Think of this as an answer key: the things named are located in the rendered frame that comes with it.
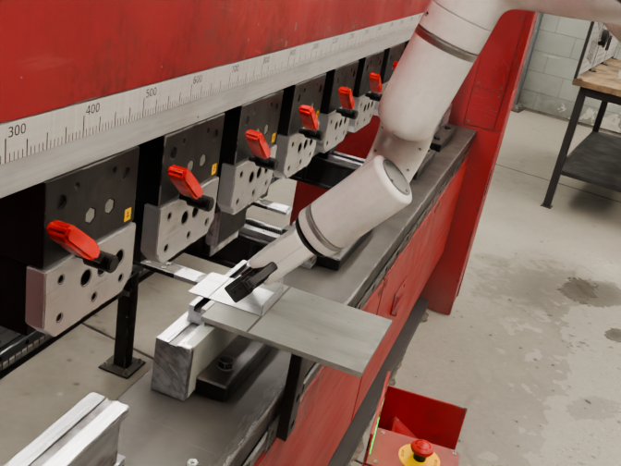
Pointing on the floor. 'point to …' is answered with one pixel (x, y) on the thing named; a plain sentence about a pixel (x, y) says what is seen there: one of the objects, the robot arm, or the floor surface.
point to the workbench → (593, 79)
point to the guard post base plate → (121, 367)
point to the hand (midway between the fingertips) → (245, 282)
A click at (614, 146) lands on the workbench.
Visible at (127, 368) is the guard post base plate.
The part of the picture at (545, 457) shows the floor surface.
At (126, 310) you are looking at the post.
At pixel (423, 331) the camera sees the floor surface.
